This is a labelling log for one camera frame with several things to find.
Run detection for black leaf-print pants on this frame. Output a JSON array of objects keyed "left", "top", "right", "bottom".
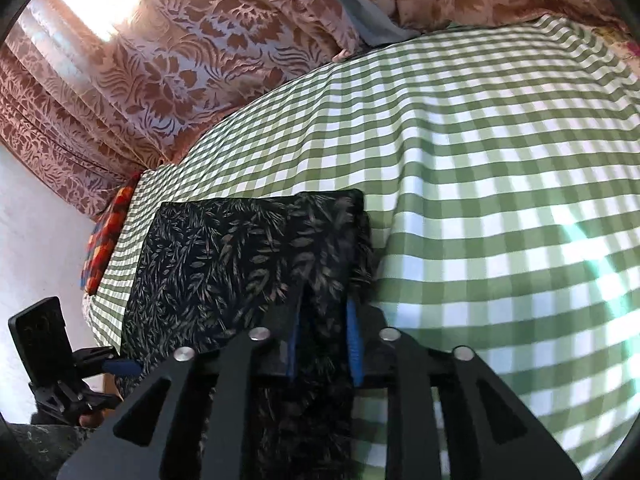
[{"left": 120, "top": 190, "right": 373, "bottom": 479}]

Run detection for colourful plaid pillow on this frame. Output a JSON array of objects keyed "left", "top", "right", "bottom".
[{"left": 80, "top": 172, "right": 141, "bottom": 295}]

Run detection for green white checkered bedsheet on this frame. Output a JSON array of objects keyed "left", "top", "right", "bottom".
[{"left": 84, "top": 16, "right": 639, "bottom": 479}]

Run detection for brown floral curtain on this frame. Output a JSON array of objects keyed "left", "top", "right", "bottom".
[{"left": 1, "top": 0, "right": 620, "bottom": 217}]

